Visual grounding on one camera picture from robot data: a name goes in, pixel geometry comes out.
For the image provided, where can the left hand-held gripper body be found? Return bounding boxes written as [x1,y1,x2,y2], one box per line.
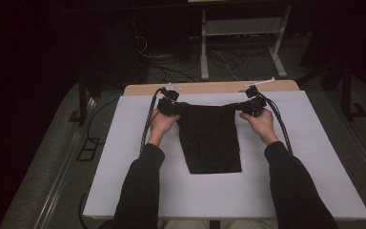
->
[156,82,185,117]

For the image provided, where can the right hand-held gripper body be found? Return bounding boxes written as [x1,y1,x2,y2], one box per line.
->
[236,76,276,117]

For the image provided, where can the black pants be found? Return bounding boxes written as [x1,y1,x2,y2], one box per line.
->
[175,102,243,176]

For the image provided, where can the person's left hand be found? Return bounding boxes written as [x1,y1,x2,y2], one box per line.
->
[147,109,182,148]

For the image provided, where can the person's right hand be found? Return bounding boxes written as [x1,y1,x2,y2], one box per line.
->
[238,108,280,147]

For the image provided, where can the white metal stand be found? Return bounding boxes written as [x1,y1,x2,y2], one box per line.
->
[199,4,290,81]

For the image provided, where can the white table cover sheet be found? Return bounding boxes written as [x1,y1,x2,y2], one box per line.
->
[83,90,366,221]

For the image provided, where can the black stand with floor base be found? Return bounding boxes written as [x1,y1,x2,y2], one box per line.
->
[296,60,366,121]
[68,51,122,127]

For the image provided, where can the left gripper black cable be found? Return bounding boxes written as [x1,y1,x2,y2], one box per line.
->
[138,87,168,155]

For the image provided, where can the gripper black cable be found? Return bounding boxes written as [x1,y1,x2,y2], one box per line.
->
[138,87,168,155]
[257,91,295,156]

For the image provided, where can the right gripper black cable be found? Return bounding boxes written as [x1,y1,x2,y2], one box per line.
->
[257,91,295,156]

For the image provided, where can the bundle of floor cables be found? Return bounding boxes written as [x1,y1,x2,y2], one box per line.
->
[134,34,201,84]

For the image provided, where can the white floor cable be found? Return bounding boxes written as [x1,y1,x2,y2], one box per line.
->
[212,50,240,81]

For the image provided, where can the black floor cable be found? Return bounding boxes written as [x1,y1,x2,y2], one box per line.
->
[85,96,122,144]
[78,187,92,229]

